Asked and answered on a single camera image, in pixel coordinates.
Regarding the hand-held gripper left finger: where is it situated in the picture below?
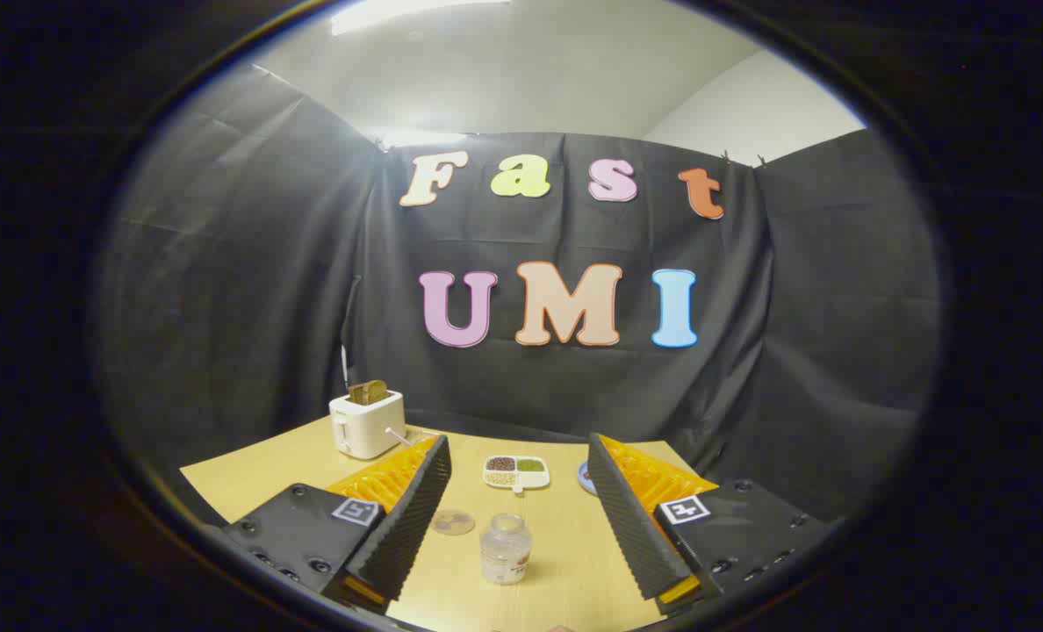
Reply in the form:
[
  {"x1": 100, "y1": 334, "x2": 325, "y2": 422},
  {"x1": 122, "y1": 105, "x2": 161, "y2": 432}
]
[{"x1": 221, "y1": 434, "x2": 454, "y2": 615}]

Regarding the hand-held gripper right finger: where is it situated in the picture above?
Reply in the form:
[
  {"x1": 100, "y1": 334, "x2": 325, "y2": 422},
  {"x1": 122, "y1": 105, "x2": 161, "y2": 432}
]
[{"x1": 586, "y1": 432, "x2": 838, "y2": 615}]

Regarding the clear plastic juice bottle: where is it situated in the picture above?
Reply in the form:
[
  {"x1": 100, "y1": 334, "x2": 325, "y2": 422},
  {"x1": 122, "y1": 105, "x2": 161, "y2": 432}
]
[{"x1": 479, "y1": 513, "x2": 533, "y2": 586}]

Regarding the wooden table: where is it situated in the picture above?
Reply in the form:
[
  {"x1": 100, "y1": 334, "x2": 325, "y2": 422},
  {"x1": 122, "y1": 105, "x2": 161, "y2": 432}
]
[{"x1": 179, "y1": 414, "x2": 724, "y2": 632}]

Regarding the white toaster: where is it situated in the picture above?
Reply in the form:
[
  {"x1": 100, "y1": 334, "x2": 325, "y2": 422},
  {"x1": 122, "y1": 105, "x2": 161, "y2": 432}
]
[{"x1": 328, "y1": 391, "x2": 406, "y2": 461}]

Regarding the white divided bean dish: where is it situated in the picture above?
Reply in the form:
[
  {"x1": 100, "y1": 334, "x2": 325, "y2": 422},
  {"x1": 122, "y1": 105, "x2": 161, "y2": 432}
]
[{"x1": 483, "y1": 455, "x2": 550, "y2": 494}]

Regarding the ceiling light panel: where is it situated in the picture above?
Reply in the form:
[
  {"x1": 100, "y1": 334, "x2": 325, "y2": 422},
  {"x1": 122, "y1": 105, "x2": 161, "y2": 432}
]
[{"x1": 330, "y1": 0, "x2": 514, "y2": 36}]

